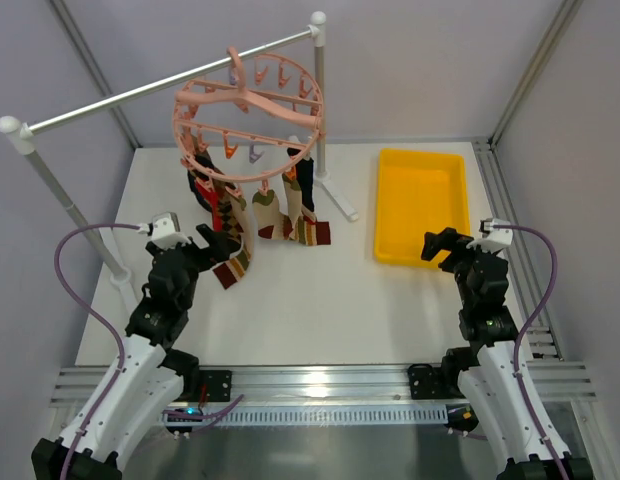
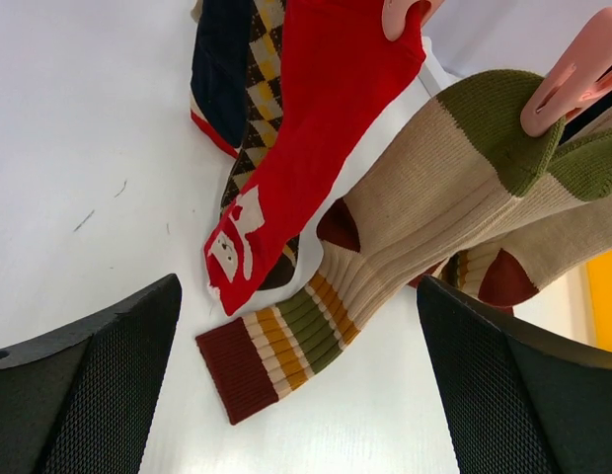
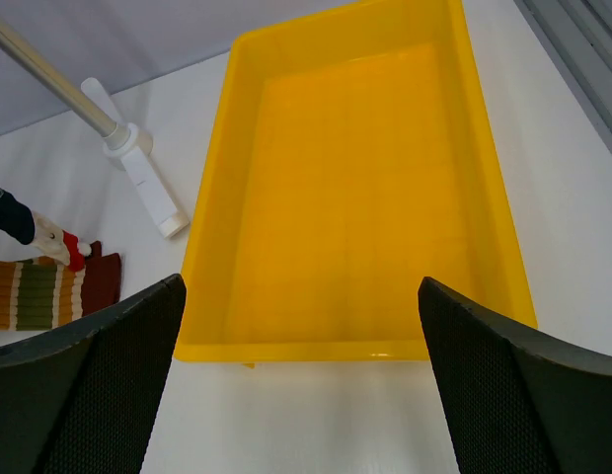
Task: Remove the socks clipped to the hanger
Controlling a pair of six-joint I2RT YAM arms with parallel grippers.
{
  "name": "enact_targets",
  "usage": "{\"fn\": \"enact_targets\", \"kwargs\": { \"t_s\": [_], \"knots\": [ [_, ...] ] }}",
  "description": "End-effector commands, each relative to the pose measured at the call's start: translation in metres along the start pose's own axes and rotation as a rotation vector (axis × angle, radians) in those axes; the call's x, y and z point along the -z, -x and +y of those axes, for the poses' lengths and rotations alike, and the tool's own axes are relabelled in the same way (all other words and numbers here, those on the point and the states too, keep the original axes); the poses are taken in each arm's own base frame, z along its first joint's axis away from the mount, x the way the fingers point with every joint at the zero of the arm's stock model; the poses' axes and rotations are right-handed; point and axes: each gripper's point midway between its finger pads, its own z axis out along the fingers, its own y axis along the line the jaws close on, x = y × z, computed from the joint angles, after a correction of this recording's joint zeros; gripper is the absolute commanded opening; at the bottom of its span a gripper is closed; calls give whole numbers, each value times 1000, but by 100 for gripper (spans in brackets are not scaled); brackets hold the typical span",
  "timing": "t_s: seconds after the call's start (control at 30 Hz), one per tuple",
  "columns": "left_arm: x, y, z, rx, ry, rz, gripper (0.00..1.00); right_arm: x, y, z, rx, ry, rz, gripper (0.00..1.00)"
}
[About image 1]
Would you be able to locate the brown argyle sock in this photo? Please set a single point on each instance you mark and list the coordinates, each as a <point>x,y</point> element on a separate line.
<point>231,226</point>

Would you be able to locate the yellow plastic tray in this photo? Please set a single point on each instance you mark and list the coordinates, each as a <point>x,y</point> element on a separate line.
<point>417,192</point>

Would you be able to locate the pink round clip hanger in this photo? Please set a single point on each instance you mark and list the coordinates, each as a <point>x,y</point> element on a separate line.
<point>256,124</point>

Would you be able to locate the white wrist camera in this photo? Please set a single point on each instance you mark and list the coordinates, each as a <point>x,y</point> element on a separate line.
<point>164,231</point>
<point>496,235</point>

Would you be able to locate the aluminium rail frame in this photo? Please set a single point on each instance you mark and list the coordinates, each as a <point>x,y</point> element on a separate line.
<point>311,319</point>

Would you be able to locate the navy sock behind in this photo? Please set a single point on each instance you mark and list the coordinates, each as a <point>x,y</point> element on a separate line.
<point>199,198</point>

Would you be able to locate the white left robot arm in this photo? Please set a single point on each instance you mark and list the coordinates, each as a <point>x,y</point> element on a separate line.
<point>147,373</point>

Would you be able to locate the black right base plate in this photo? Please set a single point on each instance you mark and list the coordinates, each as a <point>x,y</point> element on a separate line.
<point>426,382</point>

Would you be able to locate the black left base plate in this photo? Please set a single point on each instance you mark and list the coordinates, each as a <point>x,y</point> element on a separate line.
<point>213,385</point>

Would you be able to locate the beige maroon striped sock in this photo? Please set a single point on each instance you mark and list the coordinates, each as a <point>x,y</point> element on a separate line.
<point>306,233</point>

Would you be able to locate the beige olive striped sock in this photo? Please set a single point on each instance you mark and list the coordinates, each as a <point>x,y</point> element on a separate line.
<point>272,224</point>

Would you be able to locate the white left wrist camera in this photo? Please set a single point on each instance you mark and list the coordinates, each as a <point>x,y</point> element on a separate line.
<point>164,231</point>

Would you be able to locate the navy santa sock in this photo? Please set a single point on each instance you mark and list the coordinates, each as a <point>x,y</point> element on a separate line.
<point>301,178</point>

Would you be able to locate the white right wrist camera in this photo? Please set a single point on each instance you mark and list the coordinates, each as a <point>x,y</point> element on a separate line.
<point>496,235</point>

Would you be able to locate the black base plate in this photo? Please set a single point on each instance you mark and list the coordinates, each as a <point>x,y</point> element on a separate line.
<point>213,385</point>
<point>426,382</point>

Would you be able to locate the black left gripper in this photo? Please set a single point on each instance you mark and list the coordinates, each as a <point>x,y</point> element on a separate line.
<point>191,251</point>

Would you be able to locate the white slotted cable duct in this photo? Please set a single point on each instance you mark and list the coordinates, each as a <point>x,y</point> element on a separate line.
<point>335,415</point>

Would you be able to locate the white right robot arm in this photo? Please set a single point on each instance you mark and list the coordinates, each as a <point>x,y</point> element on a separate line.
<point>490,372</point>

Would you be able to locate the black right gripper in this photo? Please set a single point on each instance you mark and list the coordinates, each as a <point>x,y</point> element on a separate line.
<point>455,251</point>

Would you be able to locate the red sock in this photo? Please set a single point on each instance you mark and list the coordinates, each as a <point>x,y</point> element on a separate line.
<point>212,194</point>

